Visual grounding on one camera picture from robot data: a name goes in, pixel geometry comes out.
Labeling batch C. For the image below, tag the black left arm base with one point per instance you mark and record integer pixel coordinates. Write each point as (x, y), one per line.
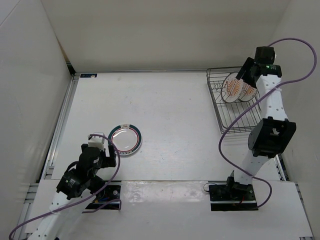
(110, 200)

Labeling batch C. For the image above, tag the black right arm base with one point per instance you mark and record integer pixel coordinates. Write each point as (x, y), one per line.
(231, 196)

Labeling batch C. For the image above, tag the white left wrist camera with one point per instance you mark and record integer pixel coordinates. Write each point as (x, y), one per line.
(97, 140)

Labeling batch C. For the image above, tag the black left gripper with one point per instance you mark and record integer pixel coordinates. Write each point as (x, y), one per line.
(108, 161)

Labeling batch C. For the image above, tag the wire dish rack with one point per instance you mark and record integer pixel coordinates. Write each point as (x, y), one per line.
(227, 112)

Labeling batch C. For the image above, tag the orange sunburst plate front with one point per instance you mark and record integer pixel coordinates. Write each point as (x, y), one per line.
(231, 88)

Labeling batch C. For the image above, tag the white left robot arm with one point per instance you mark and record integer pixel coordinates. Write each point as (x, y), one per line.
(78, 187)

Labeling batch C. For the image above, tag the green rimmed white plate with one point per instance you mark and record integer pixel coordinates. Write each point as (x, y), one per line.
(127, 138)

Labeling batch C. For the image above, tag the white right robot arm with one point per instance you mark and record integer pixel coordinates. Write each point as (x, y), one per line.
(273, 133)

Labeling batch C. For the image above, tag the blue label sticker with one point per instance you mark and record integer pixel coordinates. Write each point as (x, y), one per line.
(88, 75)

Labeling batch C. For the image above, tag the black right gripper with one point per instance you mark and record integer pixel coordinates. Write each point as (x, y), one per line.
(248, 64)

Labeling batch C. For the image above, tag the orange sunburst plate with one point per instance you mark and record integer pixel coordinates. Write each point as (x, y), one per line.
(231, 88)
(248, 93)

